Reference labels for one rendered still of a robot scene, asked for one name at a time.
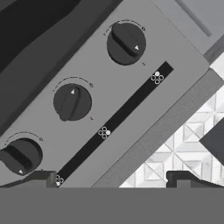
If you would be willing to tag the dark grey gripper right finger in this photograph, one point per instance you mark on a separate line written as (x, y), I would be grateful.
(183, 179)

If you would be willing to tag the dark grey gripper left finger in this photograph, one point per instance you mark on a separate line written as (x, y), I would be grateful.
(40, 179)

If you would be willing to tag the black stove knob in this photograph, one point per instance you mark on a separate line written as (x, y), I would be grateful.
(126, 43)
(21, 156)
(72, 102)

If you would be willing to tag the grey stove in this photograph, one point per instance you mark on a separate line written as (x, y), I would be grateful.
(87, 96)

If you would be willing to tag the dark grey block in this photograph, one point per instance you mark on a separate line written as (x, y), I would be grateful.
(213, 141)

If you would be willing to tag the grey cupboard drawer front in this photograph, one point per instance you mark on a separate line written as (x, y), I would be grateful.
(192, 22)

